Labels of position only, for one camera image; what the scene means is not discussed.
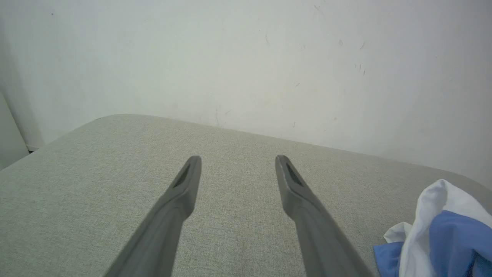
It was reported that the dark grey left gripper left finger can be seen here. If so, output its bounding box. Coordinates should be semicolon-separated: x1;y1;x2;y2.
104;155;203;277

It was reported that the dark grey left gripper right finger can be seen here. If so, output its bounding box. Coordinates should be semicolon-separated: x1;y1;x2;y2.
275;155;376;277

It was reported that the blue and white cloth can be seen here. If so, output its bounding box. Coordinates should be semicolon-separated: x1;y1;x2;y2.
373;179;492;277

